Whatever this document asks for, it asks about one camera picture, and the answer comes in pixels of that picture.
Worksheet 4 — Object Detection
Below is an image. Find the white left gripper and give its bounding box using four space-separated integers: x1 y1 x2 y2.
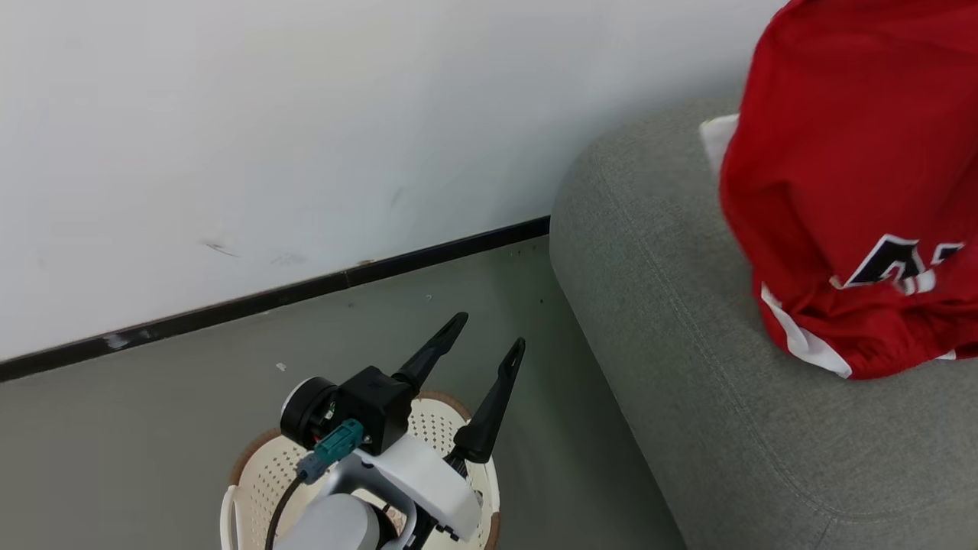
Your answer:
280 311 527 542

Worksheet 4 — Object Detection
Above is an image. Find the red and white garment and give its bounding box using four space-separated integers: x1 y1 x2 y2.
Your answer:
698 0 978 381

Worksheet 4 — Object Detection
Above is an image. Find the white perforated laundry basket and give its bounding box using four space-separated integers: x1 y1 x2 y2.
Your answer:
220 390 502 550

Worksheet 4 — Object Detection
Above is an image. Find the grey fabric sofa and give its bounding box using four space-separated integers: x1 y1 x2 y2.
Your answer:
548 95 978 550

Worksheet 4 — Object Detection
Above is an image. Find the black cable with teal plug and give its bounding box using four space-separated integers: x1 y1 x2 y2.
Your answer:
264 418 365 550

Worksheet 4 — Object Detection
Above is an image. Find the black wall skirting strip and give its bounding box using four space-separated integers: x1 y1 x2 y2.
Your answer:
0 215 552 383

